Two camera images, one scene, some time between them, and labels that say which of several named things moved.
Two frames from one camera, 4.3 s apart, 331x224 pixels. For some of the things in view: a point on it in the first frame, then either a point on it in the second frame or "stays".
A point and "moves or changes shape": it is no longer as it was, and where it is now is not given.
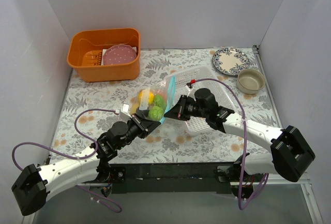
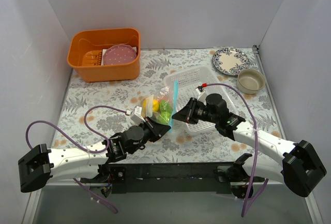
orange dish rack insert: (92, 58) stays
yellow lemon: (151, 97) → (155, 105)
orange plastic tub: (105, 54) stays
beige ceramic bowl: (251, 81) stays
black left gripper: (140, 123) → (152, 128)
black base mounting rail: (170, 178) stays
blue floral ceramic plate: (230, 60) stays
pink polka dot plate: (118, 54) stays
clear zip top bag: (153, 102) moves or changes shape
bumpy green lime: (155, 113) moves or changes shape
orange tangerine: (162, 92) → (163, 98)
